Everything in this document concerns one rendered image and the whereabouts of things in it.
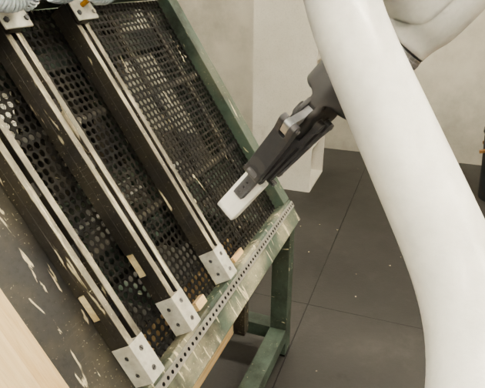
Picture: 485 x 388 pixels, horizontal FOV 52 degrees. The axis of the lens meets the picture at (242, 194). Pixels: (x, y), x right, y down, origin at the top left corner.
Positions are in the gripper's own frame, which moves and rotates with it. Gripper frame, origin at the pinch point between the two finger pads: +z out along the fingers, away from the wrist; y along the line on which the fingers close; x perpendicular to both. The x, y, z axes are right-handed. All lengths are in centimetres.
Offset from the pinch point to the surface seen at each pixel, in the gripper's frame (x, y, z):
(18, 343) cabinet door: -18, -13, 74
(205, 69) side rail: -91, -142, 45
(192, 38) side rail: -104, -140, 39
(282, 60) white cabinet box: -152, -360, 68
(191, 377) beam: 11, -57, 81
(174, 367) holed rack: 6, -51, 79
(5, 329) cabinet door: -22, -11, 73
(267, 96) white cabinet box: -143, -366, 102
